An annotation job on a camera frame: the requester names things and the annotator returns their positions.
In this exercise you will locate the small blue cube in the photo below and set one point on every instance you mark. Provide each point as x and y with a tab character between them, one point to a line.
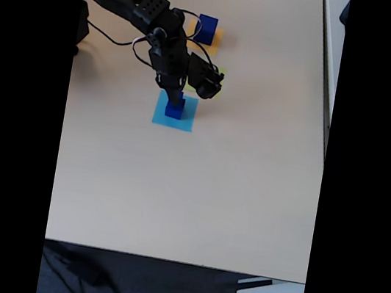
180	105

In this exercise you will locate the medium blue cube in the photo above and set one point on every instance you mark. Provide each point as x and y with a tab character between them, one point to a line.
174	112

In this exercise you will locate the large blue cube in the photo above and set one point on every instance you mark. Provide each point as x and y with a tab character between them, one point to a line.
206	31

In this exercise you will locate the light blue paper square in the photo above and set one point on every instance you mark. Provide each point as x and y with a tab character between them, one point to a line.
159	118

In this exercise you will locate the orange paper square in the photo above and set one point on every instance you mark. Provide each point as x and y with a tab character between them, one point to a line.
215	43

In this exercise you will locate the green paper square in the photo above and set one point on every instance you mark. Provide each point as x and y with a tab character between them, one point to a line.
222	72

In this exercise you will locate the dark blue object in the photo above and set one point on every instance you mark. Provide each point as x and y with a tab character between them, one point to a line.
345	14

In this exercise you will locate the white table foot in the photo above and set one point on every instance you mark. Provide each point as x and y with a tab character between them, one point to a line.
269	292

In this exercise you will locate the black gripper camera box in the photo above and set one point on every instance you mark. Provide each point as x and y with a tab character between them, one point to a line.
206	79

